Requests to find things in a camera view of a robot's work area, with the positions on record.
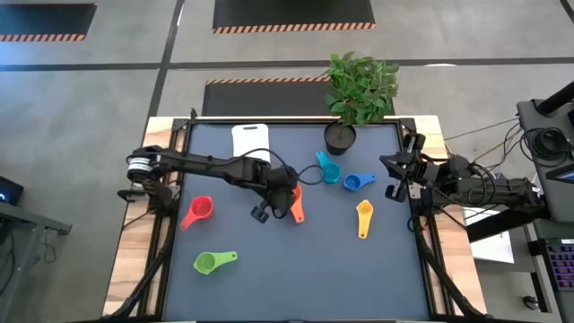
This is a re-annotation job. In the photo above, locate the teal measuring cup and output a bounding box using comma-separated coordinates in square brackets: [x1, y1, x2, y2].
[315, 150, 343, 185]

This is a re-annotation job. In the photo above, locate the coiled black cable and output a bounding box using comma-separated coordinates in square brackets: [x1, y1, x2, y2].
[522, 127, 574, 162]

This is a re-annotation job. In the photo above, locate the red measuring cup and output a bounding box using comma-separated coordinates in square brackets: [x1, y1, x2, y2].
[179, 195, 215, 232]

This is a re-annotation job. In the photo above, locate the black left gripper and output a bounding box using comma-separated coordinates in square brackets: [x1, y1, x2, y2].
[249, 165, 300, 224]

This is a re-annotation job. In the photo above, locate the grey side desk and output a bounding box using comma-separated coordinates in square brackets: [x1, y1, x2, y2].
[0, 201, 73, 323]

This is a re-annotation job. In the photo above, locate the black striped-edge floor mat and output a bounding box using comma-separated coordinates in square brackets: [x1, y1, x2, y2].
[0, 3, 99, 43]
[201, 76, 396, 118]
[212, 0, 377, 35]

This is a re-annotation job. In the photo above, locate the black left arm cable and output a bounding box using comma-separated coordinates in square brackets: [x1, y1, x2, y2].
[237, 147, 325, 186]

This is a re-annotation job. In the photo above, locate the white plastic basket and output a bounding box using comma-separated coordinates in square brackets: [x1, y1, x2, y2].
[230, 123, 272, 163]

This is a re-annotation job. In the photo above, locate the blue measuring cup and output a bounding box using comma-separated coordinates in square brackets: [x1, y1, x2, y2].
[343, 172, 378, 193]

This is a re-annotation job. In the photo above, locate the white paper sheet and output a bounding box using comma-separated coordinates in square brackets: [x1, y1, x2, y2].
[461, 205, 516, 265]

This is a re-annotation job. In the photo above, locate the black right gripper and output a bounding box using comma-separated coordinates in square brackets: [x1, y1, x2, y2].
[379, 133, 439, 203]

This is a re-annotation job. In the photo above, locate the dark screen device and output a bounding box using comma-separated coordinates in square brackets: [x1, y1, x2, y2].
[0, 176, 24, 206]

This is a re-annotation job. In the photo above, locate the orange measuring cup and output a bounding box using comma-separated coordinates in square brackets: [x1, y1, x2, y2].
[288, 182, 307, 224]

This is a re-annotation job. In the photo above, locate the green measuring cup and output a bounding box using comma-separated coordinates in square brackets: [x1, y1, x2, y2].
[192, 250, 239, 275]

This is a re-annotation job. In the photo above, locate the yellow measuring cup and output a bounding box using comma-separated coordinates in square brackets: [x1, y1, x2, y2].
[355, 199, 375, 240]

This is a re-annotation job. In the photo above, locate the black metal table frame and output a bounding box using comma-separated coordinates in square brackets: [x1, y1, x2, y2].
[100, 109, 488, 323]

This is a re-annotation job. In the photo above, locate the backlit keyboard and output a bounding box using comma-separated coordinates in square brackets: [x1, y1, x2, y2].
[544, 240, 574, 292]

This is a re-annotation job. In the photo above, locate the green potted plant black pot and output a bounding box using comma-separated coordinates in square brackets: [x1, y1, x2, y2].
[322, 50, 401, 157]

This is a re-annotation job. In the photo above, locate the grey equipment desk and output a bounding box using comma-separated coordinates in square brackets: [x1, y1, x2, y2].
[515, 80, 574, 225]

